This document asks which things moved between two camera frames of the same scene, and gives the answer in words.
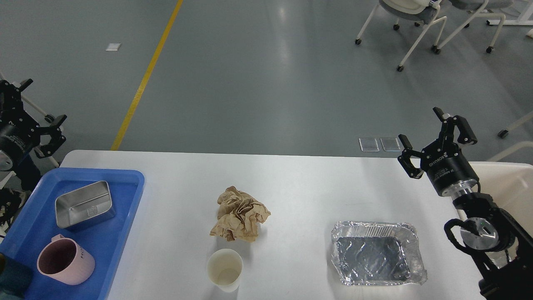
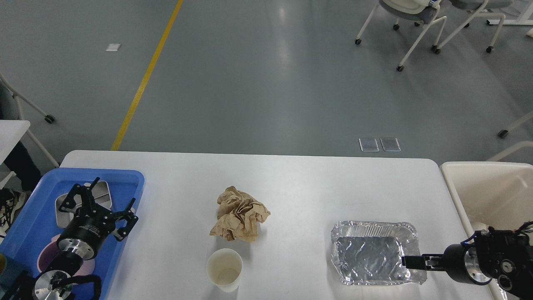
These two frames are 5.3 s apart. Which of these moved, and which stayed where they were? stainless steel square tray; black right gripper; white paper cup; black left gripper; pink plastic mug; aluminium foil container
Moved: black left gripper; black right gripper
Stayed: aluminium foil container; white paper cup; stainless steel square tray; pink plastic mug
